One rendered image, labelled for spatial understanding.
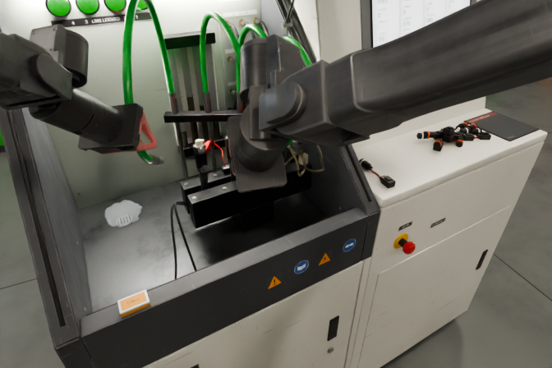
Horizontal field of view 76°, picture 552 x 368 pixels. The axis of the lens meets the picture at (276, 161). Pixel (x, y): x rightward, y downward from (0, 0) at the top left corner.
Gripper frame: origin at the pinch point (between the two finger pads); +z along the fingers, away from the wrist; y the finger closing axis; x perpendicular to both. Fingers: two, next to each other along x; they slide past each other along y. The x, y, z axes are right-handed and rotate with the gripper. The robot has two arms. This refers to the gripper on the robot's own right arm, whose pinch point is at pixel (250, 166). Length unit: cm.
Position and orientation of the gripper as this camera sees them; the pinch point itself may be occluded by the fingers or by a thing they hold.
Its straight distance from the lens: 55.8
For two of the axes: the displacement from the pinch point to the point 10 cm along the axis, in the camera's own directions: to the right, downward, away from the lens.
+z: -1.6, 2.4, 9.6
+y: -1.7, -9.6, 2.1
